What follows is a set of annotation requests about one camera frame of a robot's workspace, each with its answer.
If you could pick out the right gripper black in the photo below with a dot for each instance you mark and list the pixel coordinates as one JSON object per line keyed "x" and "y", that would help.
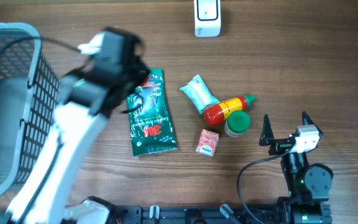
{"x": 279, "y": 145}

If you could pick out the green lid spice jar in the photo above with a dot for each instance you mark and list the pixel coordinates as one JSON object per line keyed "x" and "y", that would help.
{"x": 237, "y": 124}

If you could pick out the red sauce bottle green cap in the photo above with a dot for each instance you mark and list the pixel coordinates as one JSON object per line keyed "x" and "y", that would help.
{"x": 219, "y": 112}

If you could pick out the small red tissue packet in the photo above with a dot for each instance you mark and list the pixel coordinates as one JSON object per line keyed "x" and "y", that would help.
{"x": 208, "y": 143}

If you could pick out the white teal pouch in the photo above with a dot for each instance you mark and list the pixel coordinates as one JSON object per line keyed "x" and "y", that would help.
{"x": 197, "y": 91}

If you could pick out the green 3M gloves package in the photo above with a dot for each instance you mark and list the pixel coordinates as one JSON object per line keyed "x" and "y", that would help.
{"x": 150, "y": 124}

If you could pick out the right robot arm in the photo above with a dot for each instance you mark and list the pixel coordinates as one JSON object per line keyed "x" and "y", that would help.
{"x": 308, "y": 184}

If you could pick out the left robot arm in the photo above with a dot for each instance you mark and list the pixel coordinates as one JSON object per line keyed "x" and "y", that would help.
{"x": 87, "y": 97}

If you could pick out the white barcode scanner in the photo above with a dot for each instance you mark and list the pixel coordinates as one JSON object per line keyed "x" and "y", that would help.
{"x": 207, "y": 14}

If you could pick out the grey plastic shopping basket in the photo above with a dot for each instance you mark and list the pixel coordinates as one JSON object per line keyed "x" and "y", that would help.
{"x": 28, "y": 94}

